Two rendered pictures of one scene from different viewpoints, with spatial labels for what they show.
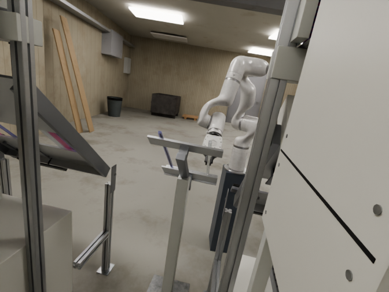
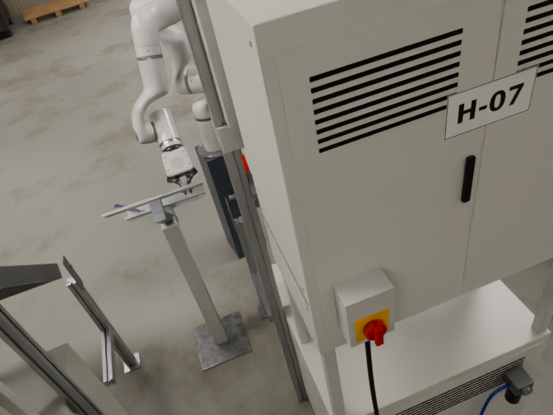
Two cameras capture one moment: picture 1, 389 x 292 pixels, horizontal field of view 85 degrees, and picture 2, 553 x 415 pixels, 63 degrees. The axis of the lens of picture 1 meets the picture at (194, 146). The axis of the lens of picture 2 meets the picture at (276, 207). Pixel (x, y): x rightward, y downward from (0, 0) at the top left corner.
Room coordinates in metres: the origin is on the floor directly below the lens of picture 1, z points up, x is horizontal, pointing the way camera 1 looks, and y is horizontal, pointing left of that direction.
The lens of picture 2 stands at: (-0.39, 0.05, 1.90)
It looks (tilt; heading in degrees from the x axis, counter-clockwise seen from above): 41 degrees down; 342
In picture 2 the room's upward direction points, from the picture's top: 13 degrees counter-clockwise
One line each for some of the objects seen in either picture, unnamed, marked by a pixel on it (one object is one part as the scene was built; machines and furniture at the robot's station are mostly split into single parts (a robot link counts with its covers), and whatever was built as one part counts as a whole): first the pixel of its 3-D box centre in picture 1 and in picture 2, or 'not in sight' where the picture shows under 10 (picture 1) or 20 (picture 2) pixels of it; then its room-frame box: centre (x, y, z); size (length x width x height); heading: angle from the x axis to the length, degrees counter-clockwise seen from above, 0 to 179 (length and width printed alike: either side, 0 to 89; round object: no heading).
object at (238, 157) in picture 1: (238, 158); (211, 131); (1.54, -0.35, 0.79); 0.19 x 0.19 x 0.18
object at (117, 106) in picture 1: (114, 106); not in sight; (6.57, 2.65, 0.29); 0.45 x 0.45 x 0.58
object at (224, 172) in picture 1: (227, 208); (233, 199); (1.54, -0.35, 0.35); 0.18 x 0.18 x 0.70; 2
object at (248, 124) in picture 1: (248, 132); (206, 90); (1.52, -0.37, 1.00); 0.19 x 0.12 x 0.24; 55
